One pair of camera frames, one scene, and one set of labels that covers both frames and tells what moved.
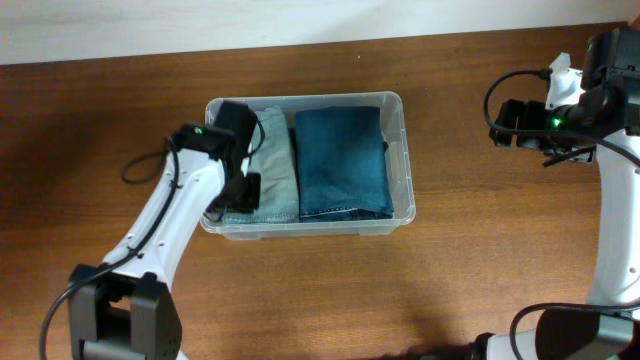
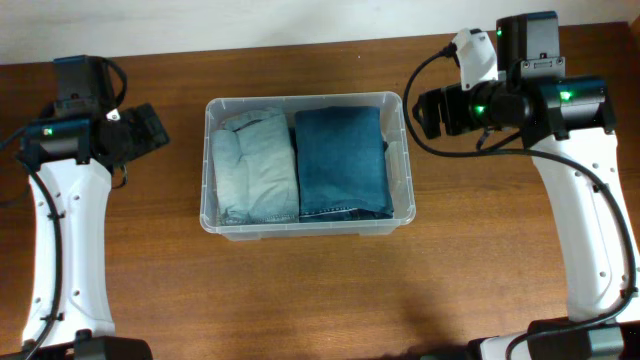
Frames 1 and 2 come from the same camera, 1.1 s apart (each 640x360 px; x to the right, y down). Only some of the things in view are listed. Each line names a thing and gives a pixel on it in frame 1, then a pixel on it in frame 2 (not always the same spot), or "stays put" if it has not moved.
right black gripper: (536, 116) → (459, 100)
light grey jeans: (274, 158) stays put
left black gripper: (251, 202) → (153, 131)
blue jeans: (343, 164) stays put
